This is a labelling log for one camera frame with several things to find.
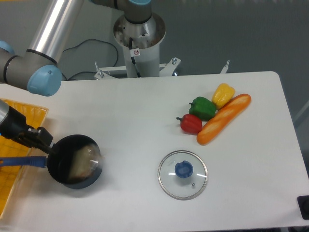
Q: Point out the glass lid with blue knob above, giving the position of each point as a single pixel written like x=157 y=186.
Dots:
x=182 y=175

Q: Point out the yellow woven basket tray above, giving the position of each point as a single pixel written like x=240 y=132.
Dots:
x=35 y=116

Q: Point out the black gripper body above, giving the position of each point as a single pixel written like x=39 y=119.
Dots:
x=13 y=126

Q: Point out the plastic toast slice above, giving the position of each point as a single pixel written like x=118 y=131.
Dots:
x=86 y=164

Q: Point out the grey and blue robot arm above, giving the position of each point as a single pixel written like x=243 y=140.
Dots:
x=36 y=71

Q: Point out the black device at table corner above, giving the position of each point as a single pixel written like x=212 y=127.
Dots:
x=303 y=202

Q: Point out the red toy bell pepper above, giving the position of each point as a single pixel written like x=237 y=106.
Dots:
x=190 y=124

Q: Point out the yellow toy bell pepper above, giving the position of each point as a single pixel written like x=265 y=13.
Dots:
x=223 y=94

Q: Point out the orange toy baguette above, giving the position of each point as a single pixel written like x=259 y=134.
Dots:
x=225 y=116

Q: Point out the black pot with blue handle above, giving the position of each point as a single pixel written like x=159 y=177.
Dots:
x=58 y=165

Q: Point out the green toy bell pepper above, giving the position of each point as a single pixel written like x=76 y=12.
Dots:
x=202 y=108

